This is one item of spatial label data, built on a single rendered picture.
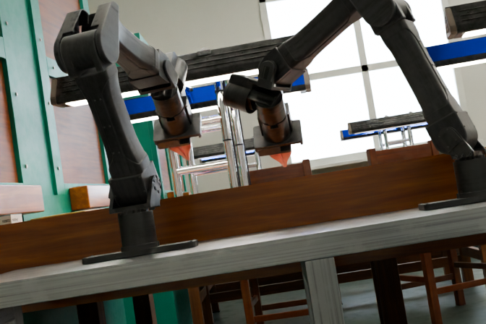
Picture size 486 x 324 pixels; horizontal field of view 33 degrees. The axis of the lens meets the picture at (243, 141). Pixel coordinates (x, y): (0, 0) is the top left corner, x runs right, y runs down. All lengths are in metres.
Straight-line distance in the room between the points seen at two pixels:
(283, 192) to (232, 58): 0.46
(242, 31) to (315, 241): 5.92
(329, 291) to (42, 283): 0.44
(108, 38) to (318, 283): 0.53
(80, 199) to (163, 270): 1.31
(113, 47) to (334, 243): 0.50
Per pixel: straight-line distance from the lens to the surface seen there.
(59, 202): 2.47
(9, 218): 1.79
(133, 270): 1.27
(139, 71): 1.57
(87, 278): 1.28
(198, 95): 2.54
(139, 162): 1.44
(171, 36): 7.16
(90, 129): 2.93
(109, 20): 1.42
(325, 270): 1.25
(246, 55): 1.96
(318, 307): 1.26
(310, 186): 1.62
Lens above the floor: 0.73
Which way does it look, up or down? 4 degrees up
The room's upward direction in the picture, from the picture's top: 9 degrees counter-clockwise
